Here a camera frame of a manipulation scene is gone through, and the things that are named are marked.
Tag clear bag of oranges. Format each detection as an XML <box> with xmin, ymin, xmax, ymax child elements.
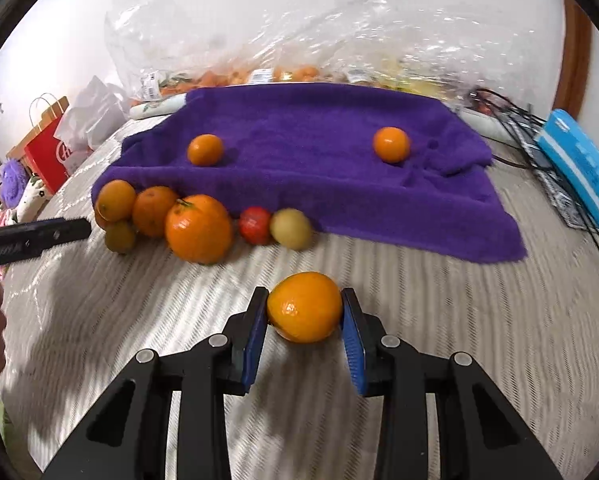
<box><xmin>244</xmin><ymin>0</ymin><xmax>385</xmax><ymax>86</ymax></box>
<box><xmin>104</xmin><ymin>0</ymin><xmax>253</xmax><ymax>102</ymax></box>

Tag purple plush toy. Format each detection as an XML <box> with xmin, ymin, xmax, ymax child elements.
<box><xmin>0</xmin><ymin>159</ymin><xmax>30</xmax><ymax>207</ymax></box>

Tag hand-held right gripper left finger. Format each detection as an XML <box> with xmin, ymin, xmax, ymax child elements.
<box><xmin>42</xmin><ymin>286</ymin><xmax>270</xmax><ymax>480</ymax></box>

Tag small red fruit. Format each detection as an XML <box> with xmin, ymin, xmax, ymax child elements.
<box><xmin>238</xmin><ymin>206</ymin><xmax>273</xmax><ymax>246</ymax></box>

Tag black white patterned bag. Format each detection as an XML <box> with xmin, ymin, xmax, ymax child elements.
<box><xmin>499</xmin><ymin>105</ymin><xmax>596</xmax><ymax>229</ymax></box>

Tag clear bag of yellow fruit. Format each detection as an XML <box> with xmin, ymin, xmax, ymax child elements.
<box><xmin>329</xmin><ymin>25</ymin><xmax>483</xmax><ymax>108</ymax></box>

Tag purple towel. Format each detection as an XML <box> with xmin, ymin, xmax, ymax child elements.
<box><xmin>90</xmin><ymin>86</ymin><xmax>526</xmax><ymax>264</ymax></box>

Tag blue tissue pack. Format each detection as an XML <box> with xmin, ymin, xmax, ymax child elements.
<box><xmin>535</xmin><ymin>108</ymin><xmax>599</xmax><ymax>233</ymax></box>

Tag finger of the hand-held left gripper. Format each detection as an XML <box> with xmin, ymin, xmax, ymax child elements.
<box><xmin>0</xmin><ymin>217</ymin><xmax>93</xmax><ymax>267</ymax></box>

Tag black cables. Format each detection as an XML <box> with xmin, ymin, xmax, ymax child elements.
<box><xmin>472</xmin><ymin>87</ymin><xmax>599</xmax><ymax>283</ymax></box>

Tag yellow-green round fruit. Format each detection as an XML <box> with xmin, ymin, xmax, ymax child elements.
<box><xmin>270</xmin><ymin>208</ymin><xmax>313</xmax><ymax>251</ymax></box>

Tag wooden door frame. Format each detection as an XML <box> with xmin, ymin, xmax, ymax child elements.
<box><xmin>559</xmin><ymin>0</ymin><xmax>593</xmax><ymax>118</ymax></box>

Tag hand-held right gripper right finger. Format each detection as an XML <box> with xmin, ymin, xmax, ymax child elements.
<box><xmin>340</xmin><ymin>287</ymin><xmax>563</xmax><ymax>480</ymax></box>

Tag large orange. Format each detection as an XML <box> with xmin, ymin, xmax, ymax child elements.
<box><xmin>165</xmin><ymin>194</ymin><xmax>233</xmax><ymax>265</ymax></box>

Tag white plastic bag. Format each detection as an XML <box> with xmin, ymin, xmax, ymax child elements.
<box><xmin>54</xmin><ymin>76</ymin><xmax>130</xmax><ymax>152</ymax></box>

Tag striped quilt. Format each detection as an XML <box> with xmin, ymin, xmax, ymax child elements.
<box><xmin>0</xmin><ymin>110</ymin><xmax>599</xmax><ymax>480</ymax></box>

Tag red paper bag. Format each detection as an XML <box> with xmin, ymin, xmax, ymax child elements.
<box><xmin>24</xmin><ymin>94</ymin><xmax>88</xmax><ymax>195</ymax></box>

